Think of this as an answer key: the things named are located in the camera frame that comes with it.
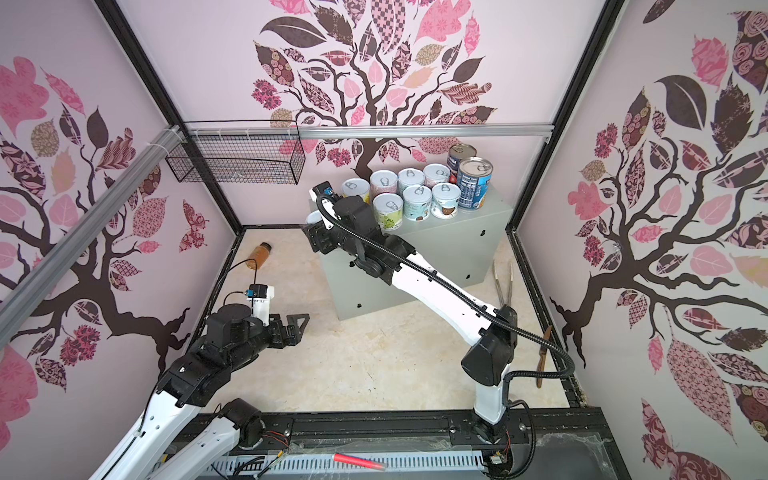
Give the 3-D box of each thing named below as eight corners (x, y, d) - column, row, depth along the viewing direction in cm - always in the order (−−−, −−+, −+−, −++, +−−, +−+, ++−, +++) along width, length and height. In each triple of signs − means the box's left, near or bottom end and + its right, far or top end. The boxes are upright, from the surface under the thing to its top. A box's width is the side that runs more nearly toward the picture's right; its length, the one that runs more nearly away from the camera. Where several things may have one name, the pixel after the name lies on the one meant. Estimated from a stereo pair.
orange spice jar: (247, 270, 110) (243, 264, 107) (256, 248, 117) (252, 242, 114) (264, 270, 110) (261, 264, 107) (272, 248, 117) (269, 242, 114)
